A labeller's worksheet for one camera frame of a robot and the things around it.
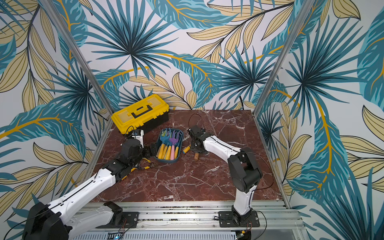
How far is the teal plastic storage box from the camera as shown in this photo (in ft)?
3.03

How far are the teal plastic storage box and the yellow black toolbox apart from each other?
0.35ft

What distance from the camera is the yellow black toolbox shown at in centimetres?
93
